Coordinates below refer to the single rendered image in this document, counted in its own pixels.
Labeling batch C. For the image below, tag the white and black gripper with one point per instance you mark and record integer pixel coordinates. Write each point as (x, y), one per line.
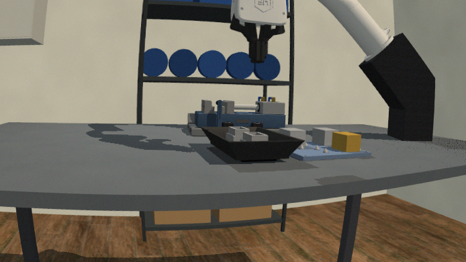
(265, 14)

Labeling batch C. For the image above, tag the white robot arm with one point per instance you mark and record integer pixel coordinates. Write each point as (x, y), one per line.
(360, 25)

